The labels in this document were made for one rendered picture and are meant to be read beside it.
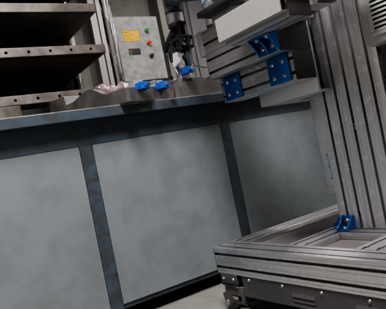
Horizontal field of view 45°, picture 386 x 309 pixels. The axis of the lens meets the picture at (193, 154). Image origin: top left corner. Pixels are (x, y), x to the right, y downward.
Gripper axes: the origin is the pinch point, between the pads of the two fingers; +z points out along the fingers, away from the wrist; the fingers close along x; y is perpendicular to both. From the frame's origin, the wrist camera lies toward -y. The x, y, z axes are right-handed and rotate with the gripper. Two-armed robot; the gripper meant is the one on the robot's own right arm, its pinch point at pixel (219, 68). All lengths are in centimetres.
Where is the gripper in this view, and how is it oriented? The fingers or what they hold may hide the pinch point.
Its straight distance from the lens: 230.5
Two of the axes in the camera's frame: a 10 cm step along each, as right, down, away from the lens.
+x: 8.4, -1.7, 5.2
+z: 2.0, 9.8, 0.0
